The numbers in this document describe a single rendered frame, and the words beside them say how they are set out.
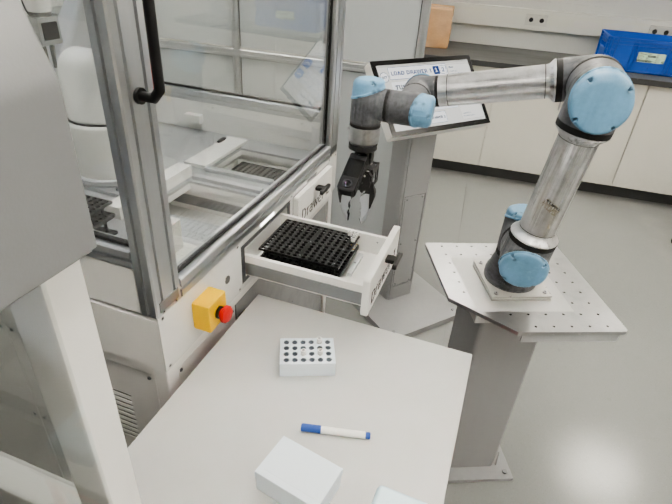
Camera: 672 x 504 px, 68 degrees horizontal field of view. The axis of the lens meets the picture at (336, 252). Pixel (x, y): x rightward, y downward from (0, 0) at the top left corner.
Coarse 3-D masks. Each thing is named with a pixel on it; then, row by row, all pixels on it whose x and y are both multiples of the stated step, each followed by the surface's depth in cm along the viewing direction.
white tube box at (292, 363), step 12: (288, 348) 115; (300, 348) 115; (312, 348) 116; (324, 348) 115; (288, 360) 112; (300, 360) 111; (312, 360) 113; (324, 360) 112; (288, 372) 111; (300, 372) 112; (312, 372) 112; (324, 372) 112
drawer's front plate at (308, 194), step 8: (328, 168) 170; (320, 176) 164; (328, 176) 172; (312, 184) 159; (320, 184) 166; (304, 192) 154; (312, 192) 160; (328, 192) 176; (296, 200) 150; (304, 200) 155; (312, 200) 162; (296, 208) 152; (312, 208) 164
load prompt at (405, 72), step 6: (402, 66) 199; (408, 66) 200; (414, 66) 202; (420, 66) 203; (426, 66) 204; (432, 66) 206; (438, 66) 207; (444, 66) 209; (390, 72) 196; (396, 72) 197; (402, 72) 198; (408, 72) 200; (414, 72) 201; (420, 72) 202; (426, 72) 204; (432, 72) 205; (438, 72) 207; (444, 72) 208; (390, 78) 195; (396, 78) 196; (402, 78) 198; (408, 78) 199
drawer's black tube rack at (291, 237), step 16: (288, 224) 142; (304, 224) 143; (272, 240) 134; (288, 240) 135; (304, 240) 135; (320, 240) 136; (336, 240) 136; (272, 256) 134; (288, 256) 128; (304, 256) 128; (320, 256) 134; (336, 256) 130; (352, 256) 136; (336, 272) 129
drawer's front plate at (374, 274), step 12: (396, 228) 138; (396, 240) 138; (384, 252) 127; (396, 252) 143; (372, 264) 122; (384, 264) 129; (372, 276) 118; (384, 276) 133; (372, 288) 121; (360, 312) 122
